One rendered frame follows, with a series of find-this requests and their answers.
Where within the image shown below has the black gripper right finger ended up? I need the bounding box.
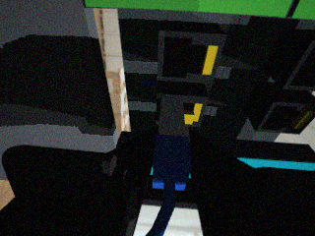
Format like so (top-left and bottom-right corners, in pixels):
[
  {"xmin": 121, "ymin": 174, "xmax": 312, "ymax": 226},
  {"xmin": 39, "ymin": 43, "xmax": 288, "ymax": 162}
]
[{"xmin": 189, "ymin": 131, "xmax": 315, "ymax": 236}]

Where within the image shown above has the blue ethernet cable plug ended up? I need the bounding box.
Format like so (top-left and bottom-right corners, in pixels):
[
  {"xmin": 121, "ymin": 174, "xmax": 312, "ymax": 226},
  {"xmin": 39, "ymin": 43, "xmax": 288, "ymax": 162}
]
[{"xmin": 145, "ymin": 97, "xmax": 194, "ymax": 236}]

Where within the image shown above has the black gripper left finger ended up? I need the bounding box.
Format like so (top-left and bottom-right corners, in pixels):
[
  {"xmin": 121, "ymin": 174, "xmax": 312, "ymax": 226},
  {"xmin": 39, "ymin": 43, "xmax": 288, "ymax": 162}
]
[{"xmin": 1, "ymin": 128, "xmax": 158, "ymax": 236}]

